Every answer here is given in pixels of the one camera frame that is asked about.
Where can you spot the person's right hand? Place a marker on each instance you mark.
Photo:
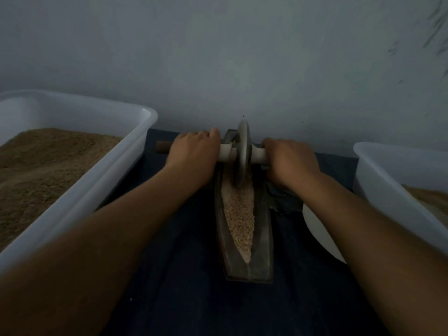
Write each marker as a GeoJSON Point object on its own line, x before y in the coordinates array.
{"type": "Point", "coordinates": [290, 163]}

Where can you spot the person's left hand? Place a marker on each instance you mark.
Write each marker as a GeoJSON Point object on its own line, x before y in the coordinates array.
{"type": "Point", "coordinates": [192, 151]}

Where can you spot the boat-shaped metal grinding trough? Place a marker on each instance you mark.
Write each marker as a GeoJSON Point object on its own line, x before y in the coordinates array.
{"type": "Point", "coordinates": [259, 268]}

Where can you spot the large brown grain heap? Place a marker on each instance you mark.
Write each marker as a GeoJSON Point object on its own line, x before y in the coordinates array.
{"type": "Point", "coordinates": [430, 198]}
{"type": "Point", "coordinates": [38, 178]}

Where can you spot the person's right forearm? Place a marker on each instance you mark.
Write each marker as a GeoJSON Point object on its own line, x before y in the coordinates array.
{"type": "Point", "coordinates": [385, 266]}

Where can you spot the person's left forearm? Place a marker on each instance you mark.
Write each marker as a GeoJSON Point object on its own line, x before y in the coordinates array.
{"type": "Point", "coordinates": [77, 266]}

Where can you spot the white round plate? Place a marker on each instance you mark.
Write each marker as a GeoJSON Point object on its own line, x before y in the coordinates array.
{"type": "Point", "coordinates": [322, 231]}

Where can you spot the white plastic tub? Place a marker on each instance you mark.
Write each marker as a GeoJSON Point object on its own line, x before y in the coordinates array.
{"type": "Point", "coordinates": [395, 196]}
{"type": "Point", "coordinates": [108, 175]}

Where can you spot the dark blue table cloth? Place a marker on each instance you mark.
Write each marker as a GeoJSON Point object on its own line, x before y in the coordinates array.
{"type": "Point", "coordinates": [175, 308]}

